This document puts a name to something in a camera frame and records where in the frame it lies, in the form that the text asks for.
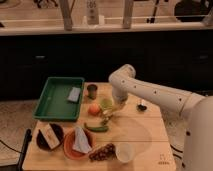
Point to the orange bowl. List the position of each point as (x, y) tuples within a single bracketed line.
[(68, 145)]

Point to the dark brown bowl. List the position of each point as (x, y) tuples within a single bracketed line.
[(41, 142)]

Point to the light blue cloth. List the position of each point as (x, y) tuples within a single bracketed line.
[(81, 143)]

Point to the orange fruit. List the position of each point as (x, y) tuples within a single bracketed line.
[(94, 109)]

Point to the dark metal cup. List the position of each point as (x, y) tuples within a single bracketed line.
[(92, 91)]

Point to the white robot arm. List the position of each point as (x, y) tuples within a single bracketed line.
[(197, 109)]

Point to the green plastic cup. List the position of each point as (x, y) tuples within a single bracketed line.
[(106, 104)]

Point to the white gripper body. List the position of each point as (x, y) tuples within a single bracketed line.
[(119, 99)]

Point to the green plastic tray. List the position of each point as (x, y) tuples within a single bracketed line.
[(54, 105)]

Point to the black post left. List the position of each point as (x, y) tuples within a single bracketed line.
[(27, 140)]

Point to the white bowl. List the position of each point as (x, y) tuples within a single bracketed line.
[(124, 152)]

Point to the green cucumber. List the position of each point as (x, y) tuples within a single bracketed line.
[(96, 129)]

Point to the yellow banana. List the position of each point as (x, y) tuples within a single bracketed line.
[(109, 111)]

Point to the purple grape bunch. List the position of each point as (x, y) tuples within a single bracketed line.
[(103, 153)]

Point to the white black box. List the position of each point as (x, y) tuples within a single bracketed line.
[(50, 136)]

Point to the grey blue sponge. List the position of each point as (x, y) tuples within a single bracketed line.
[(74, 94)]

